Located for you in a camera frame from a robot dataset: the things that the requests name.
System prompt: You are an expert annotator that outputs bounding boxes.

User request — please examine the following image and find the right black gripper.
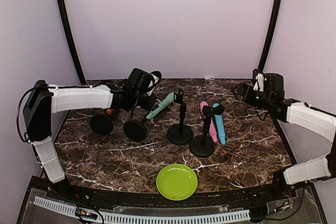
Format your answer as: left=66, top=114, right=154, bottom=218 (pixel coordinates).
left=232, top=82, right=273, bottom=110

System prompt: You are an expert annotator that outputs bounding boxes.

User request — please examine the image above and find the teal toy microphone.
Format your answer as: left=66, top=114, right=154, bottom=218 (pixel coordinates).
left=145, top=92, right=175, bottom=120

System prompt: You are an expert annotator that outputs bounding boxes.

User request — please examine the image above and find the black stand of teal microphone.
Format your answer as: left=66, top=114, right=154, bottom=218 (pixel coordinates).
left=123, top=116, right=148, bottom=143

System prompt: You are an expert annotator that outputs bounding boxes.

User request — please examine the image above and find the blue toy microphone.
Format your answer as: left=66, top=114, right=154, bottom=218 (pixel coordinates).
left=210, top=114, right=227, bottom=146

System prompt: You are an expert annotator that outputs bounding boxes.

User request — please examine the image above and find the black stand of pink microphone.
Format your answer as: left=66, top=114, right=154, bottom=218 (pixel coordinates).
left=167, top=89, right=193, bottom=145

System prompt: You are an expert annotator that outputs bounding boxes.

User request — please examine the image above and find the pink toy microphone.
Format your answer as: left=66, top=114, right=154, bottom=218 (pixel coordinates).
left=200, top=101, right=218, bottom=143

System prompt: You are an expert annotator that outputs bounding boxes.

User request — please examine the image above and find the black stand of blue microphone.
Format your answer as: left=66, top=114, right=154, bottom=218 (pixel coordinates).
left=190, top=105, right=225, bottom=158

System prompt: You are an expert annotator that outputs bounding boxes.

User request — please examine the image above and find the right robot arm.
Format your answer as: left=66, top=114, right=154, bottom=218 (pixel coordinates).
left=232, top=70, right=335, bottom=200

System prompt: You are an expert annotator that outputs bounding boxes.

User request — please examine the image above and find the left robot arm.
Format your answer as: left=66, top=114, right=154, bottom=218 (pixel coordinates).
left=16, top=68, right=162, bottom=201

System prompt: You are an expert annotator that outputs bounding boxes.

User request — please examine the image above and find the orange toy microphone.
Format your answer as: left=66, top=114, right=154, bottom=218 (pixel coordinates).
left=106, top=109, right=114, bottom=115

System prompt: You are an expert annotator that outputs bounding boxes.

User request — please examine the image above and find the black stand of orange microphone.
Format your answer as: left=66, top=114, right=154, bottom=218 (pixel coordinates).
left=90, top=114, right=114, bottom=135

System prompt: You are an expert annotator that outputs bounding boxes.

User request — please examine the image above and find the green plate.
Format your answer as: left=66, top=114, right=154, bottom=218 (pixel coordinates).
left=156, top=164, right=198, bottom=201

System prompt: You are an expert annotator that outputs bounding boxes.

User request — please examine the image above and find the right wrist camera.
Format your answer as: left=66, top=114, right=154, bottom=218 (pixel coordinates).
left=253, top=69, right=264, bottom=92

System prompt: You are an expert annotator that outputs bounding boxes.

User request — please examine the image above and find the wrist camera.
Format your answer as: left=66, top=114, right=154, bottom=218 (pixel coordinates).
left=253, top=69, right=264, bottom=92
left=146, top=71, right=162, bottom=96

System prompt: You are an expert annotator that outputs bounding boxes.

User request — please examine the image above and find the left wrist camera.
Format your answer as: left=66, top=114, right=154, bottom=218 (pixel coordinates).
left=146, top=71, right=162, bottom=96

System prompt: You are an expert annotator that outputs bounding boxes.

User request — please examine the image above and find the black front rail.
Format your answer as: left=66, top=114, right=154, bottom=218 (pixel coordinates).
left=47, top=182, right=292, bottom=211

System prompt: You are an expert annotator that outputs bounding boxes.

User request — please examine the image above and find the right black frame post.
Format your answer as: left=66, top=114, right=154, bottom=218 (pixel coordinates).
left=257, top=0, right=281, bottom=72

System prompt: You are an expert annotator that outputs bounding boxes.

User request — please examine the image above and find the black frame post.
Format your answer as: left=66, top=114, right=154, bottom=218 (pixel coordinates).
left=57, top=0, right=86, bottom=84
left=257, top=0, right=281, bottom=72

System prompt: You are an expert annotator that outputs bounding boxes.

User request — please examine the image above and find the white slotted cable duct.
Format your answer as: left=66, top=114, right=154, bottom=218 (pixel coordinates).
left=33, top=196, right=250, bottom=223

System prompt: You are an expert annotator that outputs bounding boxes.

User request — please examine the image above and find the left black frame post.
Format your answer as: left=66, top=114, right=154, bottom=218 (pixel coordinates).
left=57, top=0, right=86, bottom=84

